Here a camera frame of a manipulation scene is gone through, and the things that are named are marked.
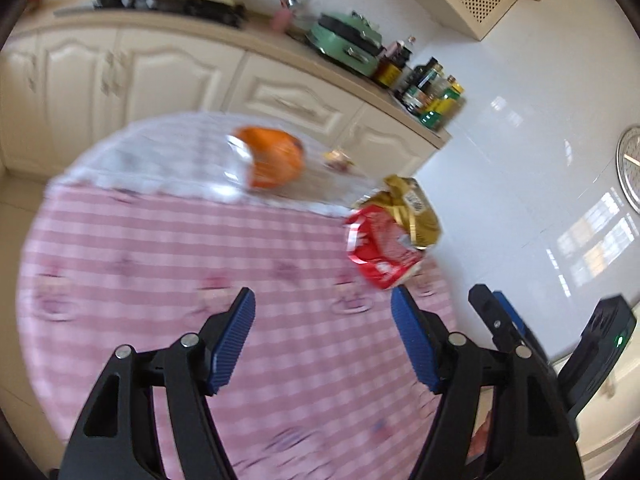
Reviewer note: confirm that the orange soda can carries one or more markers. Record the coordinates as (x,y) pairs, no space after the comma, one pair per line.
(278,157)

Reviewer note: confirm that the green yellow oil bottle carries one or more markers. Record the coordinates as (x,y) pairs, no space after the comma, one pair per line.
(442,104)

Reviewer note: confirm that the gold snack bag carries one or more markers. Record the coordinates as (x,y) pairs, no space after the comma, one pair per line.
(405,201)

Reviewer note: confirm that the green electric cooker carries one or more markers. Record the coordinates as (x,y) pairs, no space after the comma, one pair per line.
(347,39)

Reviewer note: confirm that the lower cream cabinets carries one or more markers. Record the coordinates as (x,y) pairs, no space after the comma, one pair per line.
(70,78)

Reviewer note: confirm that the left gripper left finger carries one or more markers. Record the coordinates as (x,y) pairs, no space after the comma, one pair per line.
(115,436)

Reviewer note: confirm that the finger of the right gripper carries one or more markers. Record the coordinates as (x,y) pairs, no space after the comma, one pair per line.
(504,334)
(525,332)

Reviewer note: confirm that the pink utensil cup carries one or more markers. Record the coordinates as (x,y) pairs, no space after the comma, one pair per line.
(281,20)

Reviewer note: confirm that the small yellow wrapper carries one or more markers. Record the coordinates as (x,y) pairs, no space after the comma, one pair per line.
(338,161)

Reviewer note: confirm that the black gas stove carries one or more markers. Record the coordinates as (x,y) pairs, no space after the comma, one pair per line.
(226,12)

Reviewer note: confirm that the dark soy sauce bottle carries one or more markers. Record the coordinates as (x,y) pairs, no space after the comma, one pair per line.
(393,62)

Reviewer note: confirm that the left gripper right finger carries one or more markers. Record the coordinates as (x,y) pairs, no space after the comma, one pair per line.
(500,413)

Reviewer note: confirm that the dark glass bottle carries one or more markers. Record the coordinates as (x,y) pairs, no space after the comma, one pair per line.
(412,91)

